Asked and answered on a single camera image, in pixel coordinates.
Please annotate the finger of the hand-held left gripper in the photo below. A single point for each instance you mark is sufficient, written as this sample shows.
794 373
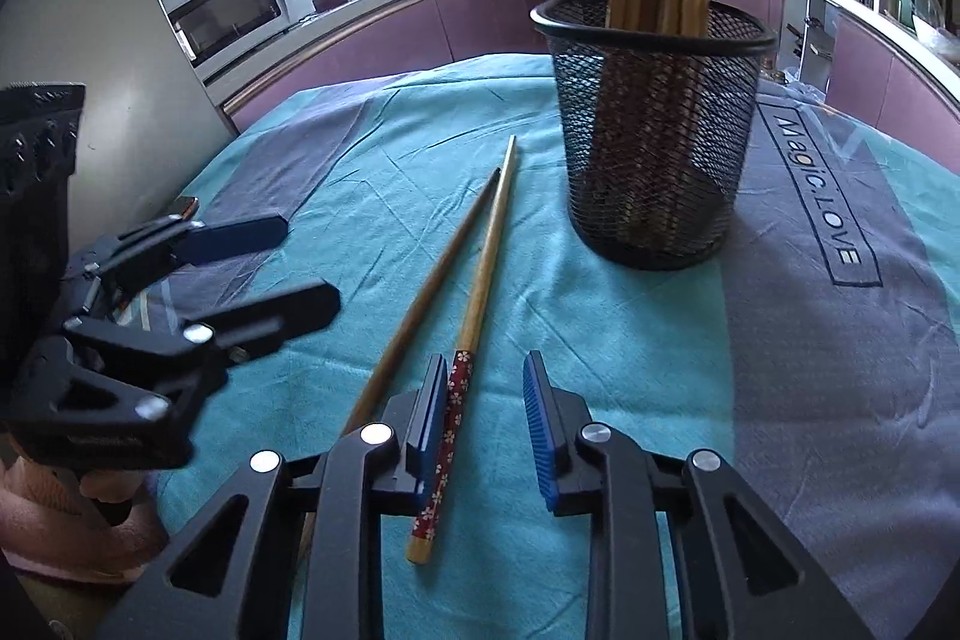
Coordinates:
285 310
232 235

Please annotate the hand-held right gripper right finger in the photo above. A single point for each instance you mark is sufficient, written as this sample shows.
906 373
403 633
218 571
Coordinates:
540 430

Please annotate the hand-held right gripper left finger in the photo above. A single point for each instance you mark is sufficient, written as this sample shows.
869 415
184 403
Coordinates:
431 419

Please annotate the black mesh utensil holder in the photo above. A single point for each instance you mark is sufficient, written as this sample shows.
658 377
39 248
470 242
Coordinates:
652 160

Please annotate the person's left forearm pink sleeve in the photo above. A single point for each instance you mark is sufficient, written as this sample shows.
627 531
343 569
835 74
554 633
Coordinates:
52 527

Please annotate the person's left hand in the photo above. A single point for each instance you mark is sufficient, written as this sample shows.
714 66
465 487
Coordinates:
90 486

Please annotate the small dark flat object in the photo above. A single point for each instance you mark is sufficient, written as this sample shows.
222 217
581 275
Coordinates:
184 206

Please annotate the teal and grey tablecloth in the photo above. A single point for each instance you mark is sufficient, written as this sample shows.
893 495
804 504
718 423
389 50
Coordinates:
637 385

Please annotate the grey refrigerator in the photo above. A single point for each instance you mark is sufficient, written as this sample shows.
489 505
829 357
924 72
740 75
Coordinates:
112 48

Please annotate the white microwave oven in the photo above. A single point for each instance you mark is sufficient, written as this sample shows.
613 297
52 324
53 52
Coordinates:
240 3

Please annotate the purple kitchen cabinets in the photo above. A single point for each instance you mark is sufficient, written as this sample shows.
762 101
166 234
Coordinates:
465 10

